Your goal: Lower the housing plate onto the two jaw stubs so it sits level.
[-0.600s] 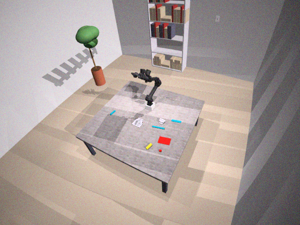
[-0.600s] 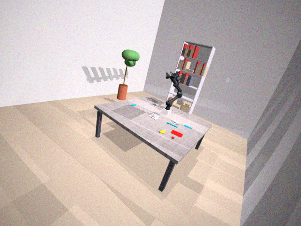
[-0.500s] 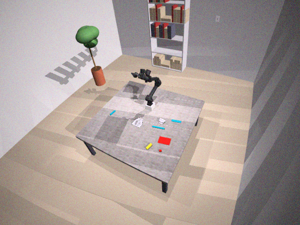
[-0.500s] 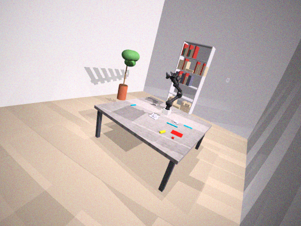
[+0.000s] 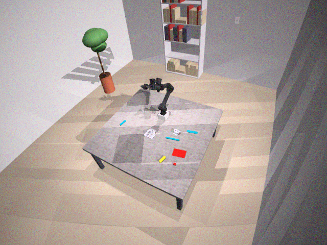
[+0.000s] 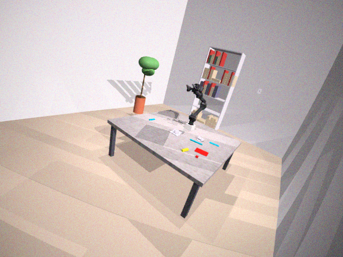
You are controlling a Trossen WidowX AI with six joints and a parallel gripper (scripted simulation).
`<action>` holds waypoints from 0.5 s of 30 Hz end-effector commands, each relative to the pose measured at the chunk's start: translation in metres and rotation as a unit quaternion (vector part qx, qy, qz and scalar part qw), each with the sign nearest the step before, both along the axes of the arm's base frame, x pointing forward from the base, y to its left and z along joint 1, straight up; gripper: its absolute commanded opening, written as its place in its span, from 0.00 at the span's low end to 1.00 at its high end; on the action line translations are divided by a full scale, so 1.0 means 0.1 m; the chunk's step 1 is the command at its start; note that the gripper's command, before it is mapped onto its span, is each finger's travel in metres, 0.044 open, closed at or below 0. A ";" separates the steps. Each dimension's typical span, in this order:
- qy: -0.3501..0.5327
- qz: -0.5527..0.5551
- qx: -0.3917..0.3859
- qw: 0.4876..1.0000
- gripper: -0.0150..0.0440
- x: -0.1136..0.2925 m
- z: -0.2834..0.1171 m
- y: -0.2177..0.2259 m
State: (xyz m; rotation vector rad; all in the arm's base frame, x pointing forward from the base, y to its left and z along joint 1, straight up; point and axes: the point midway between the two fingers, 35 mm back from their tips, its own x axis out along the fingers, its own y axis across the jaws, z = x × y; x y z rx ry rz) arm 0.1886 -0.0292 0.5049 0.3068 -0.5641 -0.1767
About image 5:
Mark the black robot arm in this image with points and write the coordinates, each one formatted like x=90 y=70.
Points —
x=169 y=87

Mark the red flat rectangular plate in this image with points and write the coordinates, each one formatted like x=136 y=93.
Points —
x=179 y=153

